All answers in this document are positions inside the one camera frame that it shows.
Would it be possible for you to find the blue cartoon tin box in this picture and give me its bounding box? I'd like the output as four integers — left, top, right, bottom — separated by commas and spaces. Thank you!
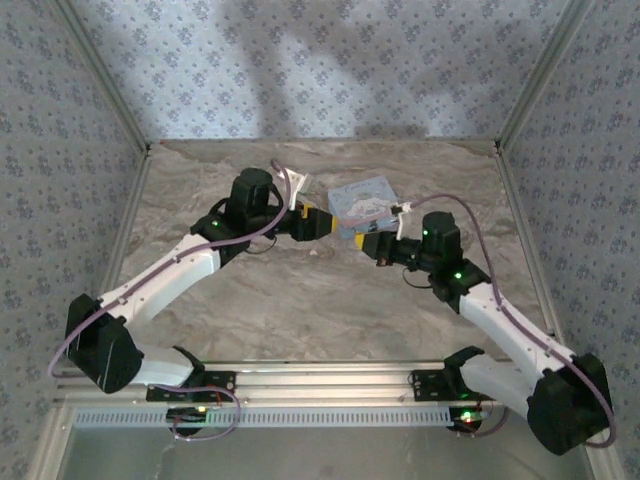
325, 180, 401, 241

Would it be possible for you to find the controller board with green light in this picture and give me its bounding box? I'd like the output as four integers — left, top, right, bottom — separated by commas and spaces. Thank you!
167, 406, 221, 424
447, 407, 494, 431

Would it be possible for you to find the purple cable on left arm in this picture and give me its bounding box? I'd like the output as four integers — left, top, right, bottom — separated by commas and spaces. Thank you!
47, 158, 301, 384

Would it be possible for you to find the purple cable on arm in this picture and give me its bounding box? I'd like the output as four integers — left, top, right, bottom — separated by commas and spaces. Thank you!
47, 158, 301, 384
407, 193, 617, 449

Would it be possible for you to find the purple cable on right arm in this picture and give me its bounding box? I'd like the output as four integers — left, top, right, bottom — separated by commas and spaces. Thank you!
407, 193, 617, 449

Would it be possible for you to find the aluminium table edge rail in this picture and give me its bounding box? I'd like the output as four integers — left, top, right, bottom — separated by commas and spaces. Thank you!
497, 149, 631, 480
27, 149, 156, 480

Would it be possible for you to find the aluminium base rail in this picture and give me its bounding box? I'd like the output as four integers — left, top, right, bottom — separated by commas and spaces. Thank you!
54, 358, 506, 407

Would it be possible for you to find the white slotted cable duct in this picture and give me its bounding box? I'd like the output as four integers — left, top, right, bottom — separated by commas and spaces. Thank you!
72, 405, 481, 427

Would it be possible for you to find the aluminium frame post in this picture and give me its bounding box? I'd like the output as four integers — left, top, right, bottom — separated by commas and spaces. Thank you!
52, 0, 154, 156
494, 0, 599, 154

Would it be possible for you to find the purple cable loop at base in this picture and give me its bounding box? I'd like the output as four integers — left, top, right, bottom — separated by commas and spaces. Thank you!
169, 384, 244, 442
452, 394, 511, 440

